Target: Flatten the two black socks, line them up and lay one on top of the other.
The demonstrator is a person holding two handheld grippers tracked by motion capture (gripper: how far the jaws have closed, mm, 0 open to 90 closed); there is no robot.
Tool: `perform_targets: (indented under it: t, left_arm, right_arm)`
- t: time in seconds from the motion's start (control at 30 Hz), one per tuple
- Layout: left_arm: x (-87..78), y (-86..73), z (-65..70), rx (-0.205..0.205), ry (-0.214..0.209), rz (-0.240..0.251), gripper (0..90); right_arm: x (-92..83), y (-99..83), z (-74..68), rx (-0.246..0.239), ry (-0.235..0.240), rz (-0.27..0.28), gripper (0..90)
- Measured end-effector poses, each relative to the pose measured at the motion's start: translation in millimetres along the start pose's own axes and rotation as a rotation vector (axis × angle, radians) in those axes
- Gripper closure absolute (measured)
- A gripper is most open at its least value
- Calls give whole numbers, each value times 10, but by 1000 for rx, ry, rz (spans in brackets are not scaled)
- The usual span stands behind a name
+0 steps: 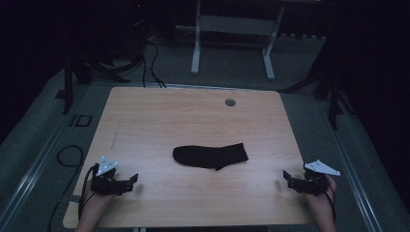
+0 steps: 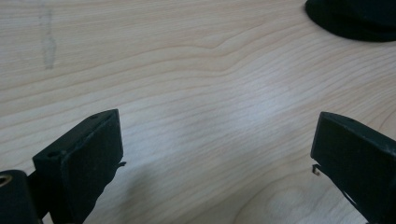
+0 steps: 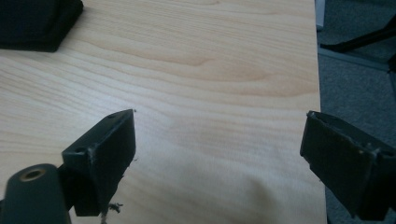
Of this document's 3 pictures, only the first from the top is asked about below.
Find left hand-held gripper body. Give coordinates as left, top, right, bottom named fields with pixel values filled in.
left=90, top=156, right=135, bottom=197

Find left hand-held gripper cable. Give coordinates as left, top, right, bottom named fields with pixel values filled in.
left=77, top=162, right=100, bottom=221

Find person's right hand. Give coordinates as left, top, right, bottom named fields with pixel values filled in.
left=304, top=174, right=338, bottom=224

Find black floor cables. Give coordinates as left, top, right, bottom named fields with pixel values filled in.
left=140, top=38, right=167, bottom=89

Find person's left hand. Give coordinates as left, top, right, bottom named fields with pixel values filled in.
left=78, top=180, right=116, bottom=224

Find white desk frame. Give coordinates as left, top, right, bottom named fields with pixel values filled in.
left=190, top=0, right=286, bottom=81

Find hand-held gripper cable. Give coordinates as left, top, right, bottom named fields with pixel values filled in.
left=77, top=162, right=100, bottom=221
left=323, top=185, right=338, bottom=223

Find black floor cable loop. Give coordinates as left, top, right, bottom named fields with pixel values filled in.
left=46, top=144, right=85, bottom=232

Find black sock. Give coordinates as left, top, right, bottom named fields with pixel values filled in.
left=172, top=142, right=249, bottom=172

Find right hand-held gripper cable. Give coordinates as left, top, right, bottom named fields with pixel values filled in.
left=323, top=185, right=338, bottom=223

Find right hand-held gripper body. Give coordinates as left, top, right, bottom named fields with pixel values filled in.
left=289, top=159, right=341, bottom=197

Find black metal stand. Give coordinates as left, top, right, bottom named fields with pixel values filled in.
left=54, top=52, right=132, bottom=116
left=278, top=61, right=357, bottom=131

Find metal floor rail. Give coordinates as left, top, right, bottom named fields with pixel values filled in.
left=0, top=109, right=76, bottom=231
left=317, top=100, right=385, bottom=232

